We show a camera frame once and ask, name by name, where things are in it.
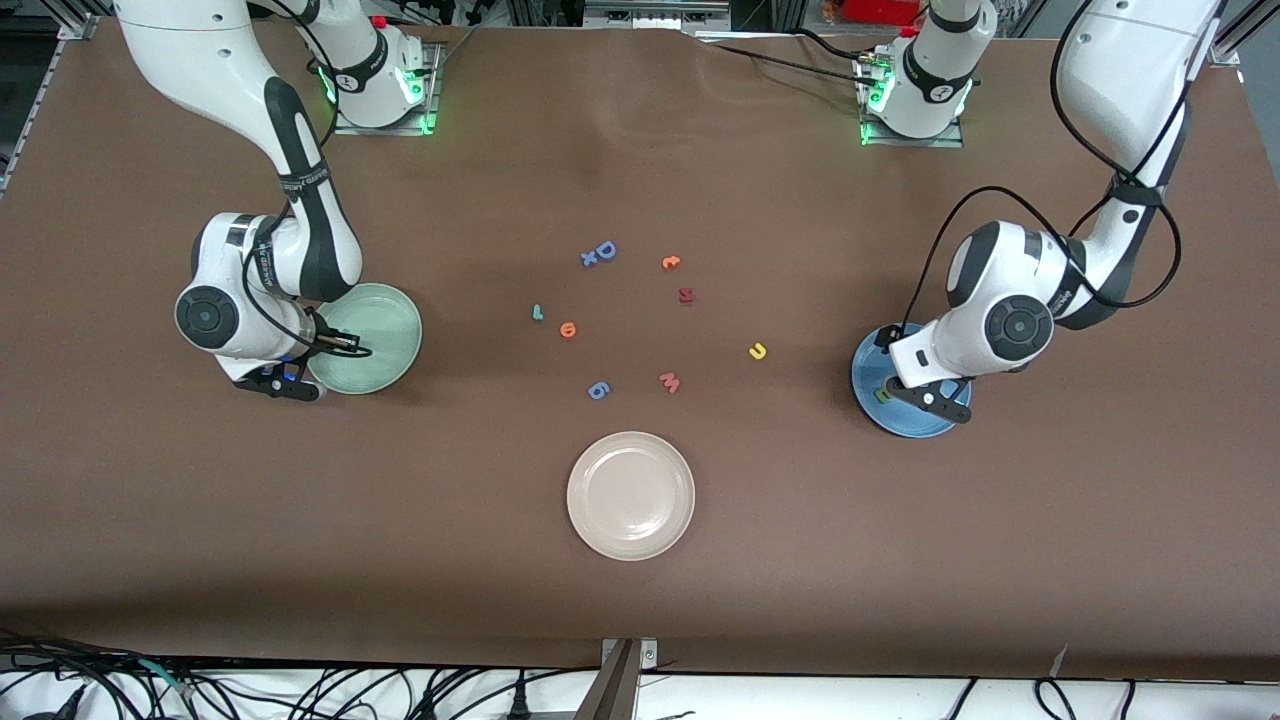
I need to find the light green plate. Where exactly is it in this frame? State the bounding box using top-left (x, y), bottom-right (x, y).
top-left (306, 283), bottom-right (423, 395)

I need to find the blue plate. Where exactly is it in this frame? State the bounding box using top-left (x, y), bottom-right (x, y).
top-left (851, 322), bottom-right (973, 439)

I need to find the beige plate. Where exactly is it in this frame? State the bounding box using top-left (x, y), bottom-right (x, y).
top-left (566, 431), bottom-right (696, 562)

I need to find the red box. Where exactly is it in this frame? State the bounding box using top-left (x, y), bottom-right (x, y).
top-left (840, 0), bottom-right (927, 27)

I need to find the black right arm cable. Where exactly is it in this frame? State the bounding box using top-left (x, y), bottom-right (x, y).
top-left (238, 0), bottom-right (373, 356)

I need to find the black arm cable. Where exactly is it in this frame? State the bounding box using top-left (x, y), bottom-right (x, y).
top-left (238, 0), bottom-right (373, 356)
top-left (904, 0), bottom-right (1187, 343)

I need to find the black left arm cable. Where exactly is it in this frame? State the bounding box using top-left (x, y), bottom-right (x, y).
top-left (904, 0), bottom-right (1187, 343)

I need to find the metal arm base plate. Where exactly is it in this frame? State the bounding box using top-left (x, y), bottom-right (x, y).
top-left (332, 40), bottom-right (447, 136)
top-left (859, 50), bottom-right (967, 149)

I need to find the black cable on table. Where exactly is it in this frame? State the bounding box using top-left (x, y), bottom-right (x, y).
top-left (695, 28), bottom-right (877, 87)

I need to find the teal cable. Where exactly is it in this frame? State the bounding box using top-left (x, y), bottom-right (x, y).
top-left (138, 658), bottom-right (197, 699)

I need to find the aluminium frame profile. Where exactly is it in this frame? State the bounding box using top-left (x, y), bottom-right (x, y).
top-left (55, 0), bottom-right (116, 41)
top-left (1212, 0), bottom-right (1267, 69)

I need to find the black looped cable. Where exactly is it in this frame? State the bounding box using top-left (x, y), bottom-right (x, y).
top-left (1034, 677), bottom-right (1080, 720)

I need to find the grey metal frame bar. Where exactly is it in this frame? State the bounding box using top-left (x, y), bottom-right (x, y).
top-left (583, 0), bottom-right (732, 31)

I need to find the metal table edge bracket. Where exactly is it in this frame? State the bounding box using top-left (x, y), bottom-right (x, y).
top-left (575, 638), bottom-right (660, 720)

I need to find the black cable tangle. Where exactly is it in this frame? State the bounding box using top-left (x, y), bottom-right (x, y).
top-left (0, 628), bottom-right (136, 720)

